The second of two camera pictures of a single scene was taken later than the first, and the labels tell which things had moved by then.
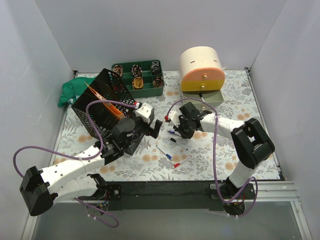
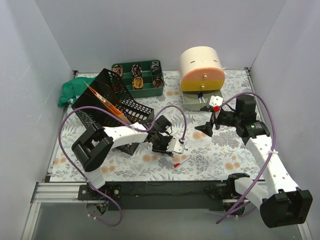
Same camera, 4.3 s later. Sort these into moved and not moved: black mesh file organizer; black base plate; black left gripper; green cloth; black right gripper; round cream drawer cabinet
Moved: black left gripper; black right gripper
Not moved: black base plate; black mesh file organizer; green cloth; round cream drawer cabinet
